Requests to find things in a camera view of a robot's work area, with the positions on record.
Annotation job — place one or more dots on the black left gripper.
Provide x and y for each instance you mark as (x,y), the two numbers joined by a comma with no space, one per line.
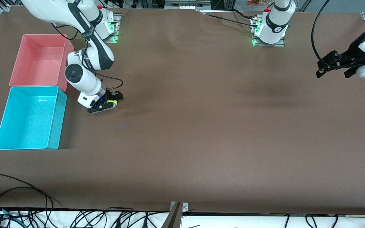
(353,54)

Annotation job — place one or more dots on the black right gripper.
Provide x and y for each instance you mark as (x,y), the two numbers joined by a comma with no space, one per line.
(110,95)

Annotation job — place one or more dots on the yellow-green tennis ball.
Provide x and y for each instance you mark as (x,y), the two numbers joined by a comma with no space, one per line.
(112,103)

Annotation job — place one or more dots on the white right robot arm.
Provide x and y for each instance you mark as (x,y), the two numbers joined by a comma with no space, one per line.
(87,82)

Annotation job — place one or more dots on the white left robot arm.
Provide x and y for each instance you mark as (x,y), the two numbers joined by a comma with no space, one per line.
(274,25)

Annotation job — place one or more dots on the pink plastic bin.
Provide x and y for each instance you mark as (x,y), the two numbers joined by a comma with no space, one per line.
(40,63)

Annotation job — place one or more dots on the blue plastic bin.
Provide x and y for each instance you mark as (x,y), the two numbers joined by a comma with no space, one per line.
(27,120)

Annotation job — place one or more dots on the small orange object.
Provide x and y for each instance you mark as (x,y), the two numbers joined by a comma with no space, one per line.
(255,3)

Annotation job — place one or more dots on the grey metal bar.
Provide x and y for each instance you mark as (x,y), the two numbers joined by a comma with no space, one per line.
(173,220)

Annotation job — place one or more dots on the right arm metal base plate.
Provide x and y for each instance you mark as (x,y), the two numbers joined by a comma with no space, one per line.
(117,30)

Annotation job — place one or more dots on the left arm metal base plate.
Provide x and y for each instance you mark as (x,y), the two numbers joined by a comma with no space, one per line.
(268,45)

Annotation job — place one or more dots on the aluminium frame with sockets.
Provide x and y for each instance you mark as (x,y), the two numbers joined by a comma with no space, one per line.
(185,4)

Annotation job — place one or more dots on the small metal bracket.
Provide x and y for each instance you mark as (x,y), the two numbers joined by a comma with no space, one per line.
(185,207)

